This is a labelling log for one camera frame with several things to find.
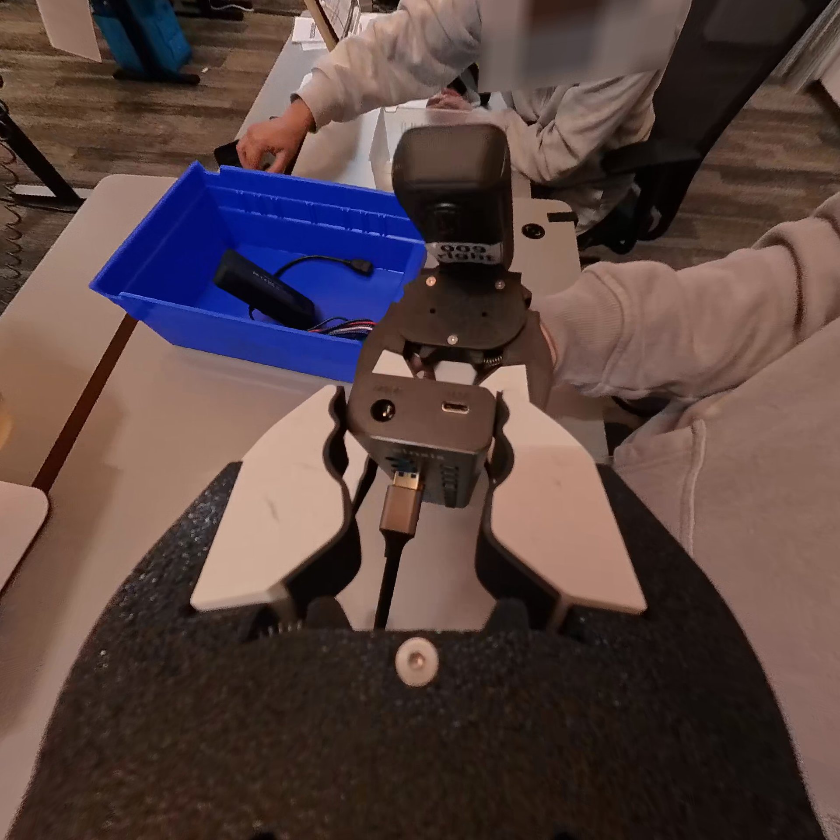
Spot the black office chair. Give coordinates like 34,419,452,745
577,0,834,253

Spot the coiled grey cable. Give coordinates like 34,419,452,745
0,141,30,309

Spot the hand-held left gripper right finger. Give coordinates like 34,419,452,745
474,390,648,627

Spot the multicoloured wire bundle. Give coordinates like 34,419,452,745
308,317,378,341

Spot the blue plastic bin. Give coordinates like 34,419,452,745
88,161,431,385

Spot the thin black cable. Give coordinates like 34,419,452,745
270,255,377,282

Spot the white board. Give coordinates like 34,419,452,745
36,0,102,63

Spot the black usb hub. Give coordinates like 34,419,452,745
213,248,317,329
346,375,496,509

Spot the black desk leg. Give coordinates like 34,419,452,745
0,79,86,211

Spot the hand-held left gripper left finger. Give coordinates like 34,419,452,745
189,384,364,624

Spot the blue bag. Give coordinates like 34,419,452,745
91,0,201,86

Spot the black usb cable grey plug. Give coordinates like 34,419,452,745
373,468,425,632

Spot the clear plastic box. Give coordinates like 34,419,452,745
369,101,473,191

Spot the white paper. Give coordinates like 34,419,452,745
290,16,342,52

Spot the person's right forearm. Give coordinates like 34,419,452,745
535,197,840,403

